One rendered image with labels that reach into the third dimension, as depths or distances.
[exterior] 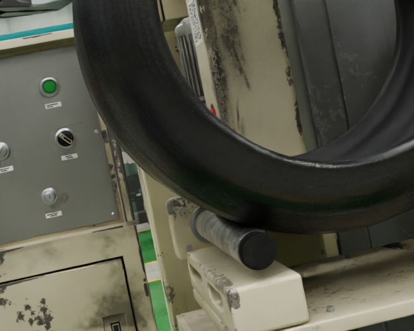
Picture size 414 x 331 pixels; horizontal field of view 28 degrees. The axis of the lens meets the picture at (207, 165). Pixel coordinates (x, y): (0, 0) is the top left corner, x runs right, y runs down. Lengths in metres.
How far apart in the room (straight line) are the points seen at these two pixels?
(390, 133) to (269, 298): 0.41
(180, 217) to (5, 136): 0.44
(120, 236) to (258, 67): 0.43
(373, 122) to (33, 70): 0.65
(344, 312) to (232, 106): 0.45
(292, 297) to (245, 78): 0.47
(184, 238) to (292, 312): 0.36
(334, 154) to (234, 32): 0.25
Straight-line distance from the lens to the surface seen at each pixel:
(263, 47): 1.32
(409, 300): 1.01
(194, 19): 1.37
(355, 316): 0.99
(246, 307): 0.95
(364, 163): 0.95
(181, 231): 1.27
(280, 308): 0.96
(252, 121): 1.31
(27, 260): 1.53
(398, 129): 1.26
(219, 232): 1.07
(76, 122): 1.56
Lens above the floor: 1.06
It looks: 3 degrees down
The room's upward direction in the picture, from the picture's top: 11 degrees counter-clockwise
